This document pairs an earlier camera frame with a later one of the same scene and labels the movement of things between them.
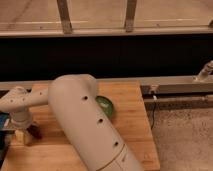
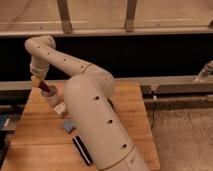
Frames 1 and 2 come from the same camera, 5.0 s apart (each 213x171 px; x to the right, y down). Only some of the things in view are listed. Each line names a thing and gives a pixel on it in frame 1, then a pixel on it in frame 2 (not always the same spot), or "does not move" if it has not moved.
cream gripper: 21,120 -> 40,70
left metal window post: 65,16 does not move
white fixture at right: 205,72 does not move
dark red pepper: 35,131 -> 43,86
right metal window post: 131,6 does not move
